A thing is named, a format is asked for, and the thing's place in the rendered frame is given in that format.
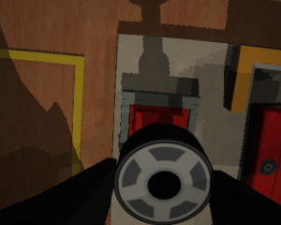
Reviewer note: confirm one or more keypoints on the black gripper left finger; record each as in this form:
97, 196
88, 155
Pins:
84, 199

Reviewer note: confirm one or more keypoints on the yellow rectangular tape outline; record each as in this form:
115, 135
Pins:
78, 62

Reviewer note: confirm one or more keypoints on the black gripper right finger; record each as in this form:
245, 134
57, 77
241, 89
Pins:
234, 203

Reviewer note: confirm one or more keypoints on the black rubber tyre with grey hub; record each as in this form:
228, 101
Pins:
161, 148

